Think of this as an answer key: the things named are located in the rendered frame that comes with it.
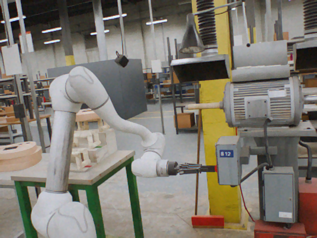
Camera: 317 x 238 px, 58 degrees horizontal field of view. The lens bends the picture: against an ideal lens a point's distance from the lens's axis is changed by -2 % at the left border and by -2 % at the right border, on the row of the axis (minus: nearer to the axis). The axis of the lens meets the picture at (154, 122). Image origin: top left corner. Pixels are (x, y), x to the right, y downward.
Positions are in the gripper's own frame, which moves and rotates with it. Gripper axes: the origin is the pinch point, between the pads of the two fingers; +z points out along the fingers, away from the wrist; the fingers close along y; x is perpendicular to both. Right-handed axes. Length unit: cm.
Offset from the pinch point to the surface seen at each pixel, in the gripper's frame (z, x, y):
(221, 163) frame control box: 8.1, 5.2, 8.0
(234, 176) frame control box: 13.5, -0.7, 8.0
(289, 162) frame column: 38.6, -2.3, -16.9
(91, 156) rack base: -79, 1, -17
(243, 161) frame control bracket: 17.3, 4.1, 1.0
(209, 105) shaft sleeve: -1.8, 28.4, -25.4
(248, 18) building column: -12, 199, -913
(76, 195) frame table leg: -119, -40, -44
